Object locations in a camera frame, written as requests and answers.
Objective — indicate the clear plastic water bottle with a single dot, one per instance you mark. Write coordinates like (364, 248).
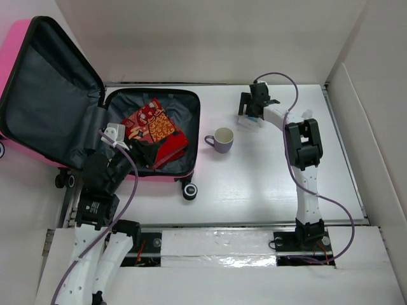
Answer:
(308, 114)

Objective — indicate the purple ceramic mug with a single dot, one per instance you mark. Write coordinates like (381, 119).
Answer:
(221, 140)

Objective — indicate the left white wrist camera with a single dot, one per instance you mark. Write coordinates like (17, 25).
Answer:
(114, 136)

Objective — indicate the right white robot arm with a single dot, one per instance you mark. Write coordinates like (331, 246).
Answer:
(303, 149)

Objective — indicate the white wet wipes pack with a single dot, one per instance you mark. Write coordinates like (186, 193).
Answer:
(249, 124)

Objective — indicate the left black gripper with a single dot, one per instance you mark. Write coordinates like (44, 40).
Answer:
(145, 152)

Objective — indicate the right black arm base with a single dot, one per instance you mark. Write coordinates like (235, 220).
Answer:
(290, 252)

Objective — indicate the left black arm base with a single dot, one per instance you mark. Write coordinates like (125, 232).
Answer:
(147, 253)

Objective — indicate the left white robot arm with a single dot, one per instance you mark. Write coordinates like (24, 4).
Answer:
(101, 237)

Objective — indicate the aluminium rail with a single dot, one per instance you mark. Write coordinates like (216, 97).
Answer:
(250, 185)

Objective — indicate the pink kids suitcase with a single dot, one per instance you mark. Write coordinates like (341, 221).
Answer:
(54, 104)

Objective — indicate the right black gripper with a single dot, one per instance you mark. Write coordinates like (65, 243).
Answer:
(245, 99)

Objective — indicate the red patterned cloth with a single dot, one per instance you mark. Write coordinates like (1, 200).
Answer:
(150, 123)

